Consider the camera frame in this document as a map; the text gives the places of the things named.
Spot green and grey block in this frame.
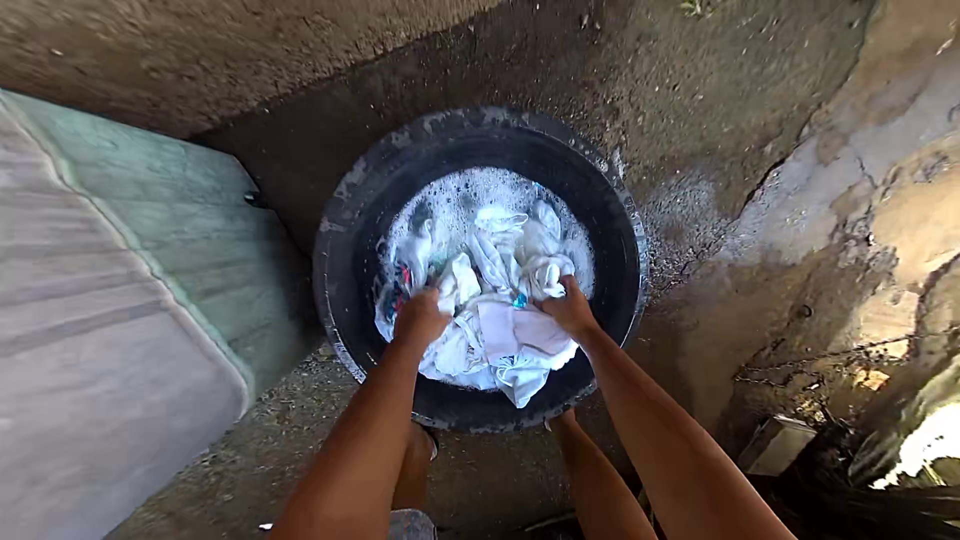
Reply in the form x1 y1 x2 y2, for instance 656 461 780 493
0 89 324 540

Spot person's right forearm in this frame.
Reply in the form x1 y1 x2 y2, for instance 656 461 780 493
577 325 798 540

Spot person's left forearm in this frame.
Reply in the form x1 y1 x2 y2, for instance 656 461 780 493
269 339 429 540

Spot pile of wet white clothes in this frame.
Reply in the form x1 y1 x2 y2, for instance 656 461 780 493
373 198 580 410

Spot person's right hand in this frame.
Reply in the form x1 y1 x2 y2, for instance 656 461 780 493
537 274 600 343

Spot pale rectangular box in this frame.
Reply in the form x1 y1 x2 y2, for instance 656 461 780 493
736 414 818 478

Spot large round black tub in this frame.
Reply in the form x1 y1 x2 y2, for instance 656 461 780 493
312 105 649 435

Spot twisted white garment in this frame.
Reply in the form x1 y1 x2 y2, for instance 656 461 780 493
520 253 576 303

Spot person's legs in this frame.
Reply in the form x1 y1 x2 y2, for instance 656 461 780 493
390 408 660 540

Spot person's left hand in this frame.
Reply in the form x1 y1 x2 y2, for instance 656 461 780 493
393 287 453 352

